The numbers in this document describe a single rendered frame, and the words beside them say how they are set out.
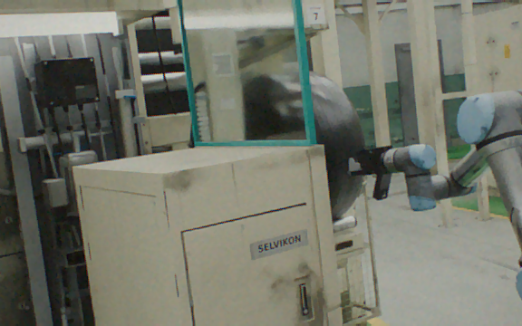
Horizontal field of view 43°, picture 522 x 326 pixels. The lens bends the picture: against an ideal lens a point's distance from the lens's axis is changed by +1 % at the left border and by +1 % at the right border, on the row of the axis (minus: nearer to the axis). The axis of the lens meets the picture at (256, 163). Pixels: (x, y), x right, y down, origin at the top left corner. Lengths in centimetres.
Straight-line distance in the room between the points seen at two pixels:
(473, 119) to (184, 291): 81
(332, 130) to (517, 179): 74
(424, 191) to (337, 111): 45
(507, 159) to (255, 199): 62
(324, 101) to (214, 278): 105
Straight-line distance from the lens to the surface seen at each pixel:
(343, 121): 223
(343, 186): 225
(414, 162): 196
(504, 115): 167
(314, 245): 147
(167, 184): 127
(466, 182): 201
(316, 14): 278
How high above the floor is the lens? 139
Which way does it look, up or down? 6 degrees down
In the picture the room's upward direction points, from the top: 7 degrees counter-clockwise
